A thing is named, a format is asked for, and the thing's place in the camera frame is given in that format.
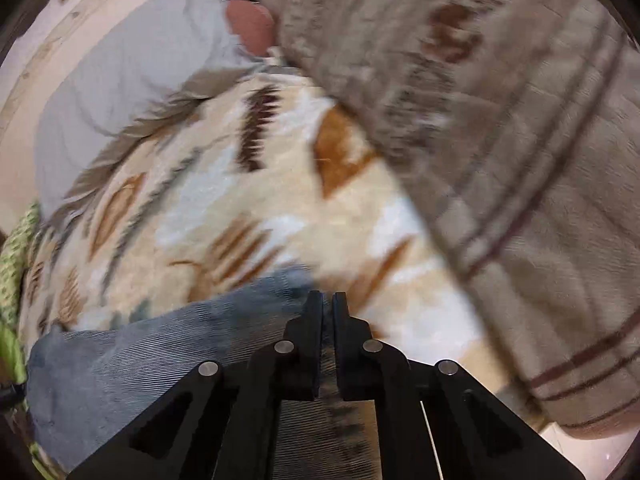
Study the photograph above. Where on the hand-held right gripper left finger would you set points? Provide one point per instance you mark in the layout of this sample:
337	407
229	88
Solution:
312	320

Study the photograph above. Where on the leaf print blanket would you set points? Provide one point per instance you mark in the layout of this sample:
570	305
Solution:
280	200

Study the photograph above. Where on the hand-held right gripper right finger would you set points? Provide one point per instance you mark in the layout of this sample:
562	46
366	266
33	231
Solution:
342	320

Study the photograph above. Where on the grey pillow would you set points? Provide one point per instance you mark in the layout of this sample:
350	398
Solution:
125	85

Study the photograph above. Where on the brown striped quilt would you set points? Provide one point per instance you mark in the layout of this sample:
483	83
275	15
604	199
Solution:
500	135

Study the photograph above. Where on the green patterned cushion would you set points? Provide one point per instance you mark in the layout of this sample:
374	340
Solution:
17	255

